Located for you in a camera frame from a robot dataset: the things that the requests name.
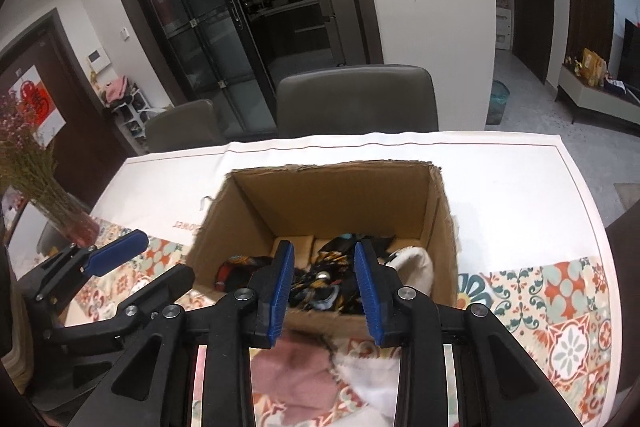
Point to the glass sliding door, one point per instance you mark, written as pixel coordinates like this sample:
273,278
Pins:
200,32

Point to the white drawer unit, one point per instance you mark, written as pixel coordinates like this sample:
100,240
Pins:
503,29

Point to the pink cloth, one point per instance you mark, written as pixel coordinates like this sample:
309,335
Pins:
295,377

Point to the pink bag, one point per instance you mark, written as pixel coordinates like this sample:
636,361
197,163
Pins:
116,89

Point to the yellow package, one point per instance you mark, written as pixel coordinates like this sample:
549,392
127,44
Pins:
594,67

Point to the white light switch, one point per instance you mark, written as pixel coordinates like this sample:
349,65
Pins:
124,35

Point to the pink glass vase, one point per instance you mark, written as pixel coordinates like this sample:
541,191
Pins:
75,224

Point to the white television cabinet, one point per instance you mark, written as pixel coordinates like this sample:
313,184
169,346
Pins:
595,99

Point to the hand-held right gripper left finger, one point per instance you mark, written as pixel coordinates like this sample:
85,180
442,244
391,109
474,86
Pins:
283,292

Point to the white intercom panel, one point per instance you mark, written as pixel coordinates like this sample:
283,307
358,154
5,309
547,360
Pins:
97,59

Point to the white shoe rack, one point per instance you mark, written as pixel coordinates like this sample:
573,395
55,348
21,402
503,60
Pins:
129,117

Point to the teal waste bin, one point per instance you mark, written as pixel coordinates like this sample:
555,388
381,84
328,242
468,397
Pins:
497,102

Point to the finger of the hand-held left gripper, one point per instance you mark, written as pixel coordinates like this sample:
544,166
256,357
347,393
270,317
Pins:
115,253
150,299

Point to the narrow grey chair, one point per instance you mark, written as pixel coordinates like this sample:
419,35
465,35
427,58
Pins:
182,127

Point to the dark patterned cloth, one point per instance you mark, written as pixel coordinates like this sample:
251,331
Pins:
325,279

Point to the black television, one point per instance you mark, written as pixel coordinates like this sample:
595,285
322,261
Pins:
631,57

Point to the white sock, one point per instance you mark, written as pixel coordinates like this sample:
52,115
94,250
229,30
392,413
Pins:
412,269

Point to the wide grey chair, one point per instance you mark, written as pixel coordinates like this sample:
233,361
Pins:
355,99

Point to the white cloth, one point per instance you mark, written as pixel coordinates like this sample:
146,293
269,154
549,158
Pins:
370,382

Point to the red paper door decoration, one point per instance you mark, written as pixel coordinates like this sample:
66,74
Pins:
37,102

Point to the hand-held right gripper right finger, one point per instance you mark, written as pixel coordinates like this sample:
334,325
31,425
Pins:
367,292

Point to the brown entry door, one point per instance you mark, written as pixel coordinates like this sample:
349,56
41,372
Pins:
85,142

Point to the patterned tile print tablecloth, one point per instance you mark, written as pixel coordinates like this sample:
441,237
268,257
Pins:
525,187

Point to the brown cardboard box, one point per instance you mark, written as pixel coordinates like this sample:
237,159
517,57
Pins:
325,197

